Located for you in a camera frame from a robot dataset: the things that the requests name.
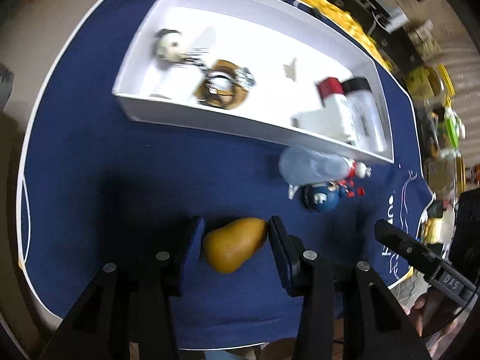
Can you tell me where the small red and white figure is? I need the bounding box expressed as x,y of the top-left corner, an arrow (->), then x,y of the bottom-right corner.
347,161 -> 373,181

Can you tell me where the person's right hand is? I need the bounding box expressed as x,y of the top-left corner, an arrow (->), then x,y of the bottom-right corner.
411,294 -> 470,350

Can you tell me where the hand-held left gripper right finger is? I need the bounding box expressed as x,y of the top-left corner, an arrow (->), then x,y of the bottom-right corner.
267,215 -> 432,360

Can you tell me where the clear bottle with white cap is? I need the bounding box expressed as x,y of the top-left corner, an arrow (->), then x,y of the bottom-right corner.
278,144 -> 351,185

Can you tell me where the blue helmeted hero figure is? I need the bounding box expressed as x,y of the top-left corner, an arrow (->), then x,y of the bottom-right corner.
289,180 -> 366,213

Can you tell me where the clear jar with green lid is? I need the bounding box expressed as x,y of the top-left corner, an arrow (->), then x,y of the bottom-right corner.
437,107 -> 467,151

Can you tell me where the yellow-brown pear-shaped gourd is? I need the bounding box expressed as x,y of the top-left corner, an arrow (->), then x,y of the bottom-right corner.
202,217 -> 269,274

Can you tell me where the wooden ring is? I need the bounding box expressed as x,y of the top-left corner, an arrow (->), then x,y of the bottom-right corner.
197,59 -> 250,110

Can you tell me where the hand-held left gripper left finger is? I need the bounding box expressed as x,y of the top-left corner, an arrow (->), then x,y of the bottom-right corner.
39,215 -> 206,360

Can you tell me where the clear jar with yellow lid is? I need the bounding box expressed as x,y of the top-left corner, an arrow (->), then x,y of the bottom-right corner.
407,65 -> 456,100

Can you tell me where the white bottle with red cap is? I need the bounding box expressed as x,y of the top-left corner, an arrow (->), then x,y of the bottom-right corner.
317,77 -> 355,143

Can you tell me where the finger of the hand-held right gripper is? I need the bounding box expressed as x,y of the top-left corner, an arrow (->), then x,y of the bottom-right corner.
375,219 -> 443,282

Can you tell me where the navy blue whale-print cloth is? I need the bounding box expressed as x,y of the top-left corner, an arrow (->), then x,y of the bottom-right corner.
17,0 -> 437,351

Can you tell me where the grey floral cushion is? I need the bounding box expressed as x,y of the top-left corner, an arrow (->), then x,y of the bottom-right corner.
0,64 -> 15,111

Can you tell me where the white rectangular box tray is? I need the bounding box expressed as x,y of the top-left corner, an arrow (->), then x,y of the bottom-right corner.
112,0 -> 395,164

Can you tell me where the white cable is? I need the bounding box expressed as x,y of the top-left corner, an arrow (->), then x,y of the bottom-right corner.
369,9 -> 392,32

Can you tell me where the panda figure keychain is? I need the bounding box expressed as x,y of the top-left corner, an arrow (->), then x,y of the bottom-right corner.
154,28 -> 209,72

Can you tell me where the white bottle with black cap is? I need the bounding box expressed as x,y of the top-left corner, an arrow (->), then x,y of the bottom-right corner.
343,77 -> 389,153

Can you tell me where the yellow floral tablecloth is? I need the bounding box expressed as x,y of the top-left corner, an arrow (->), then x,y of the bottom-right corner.
259,0 -> 394,72

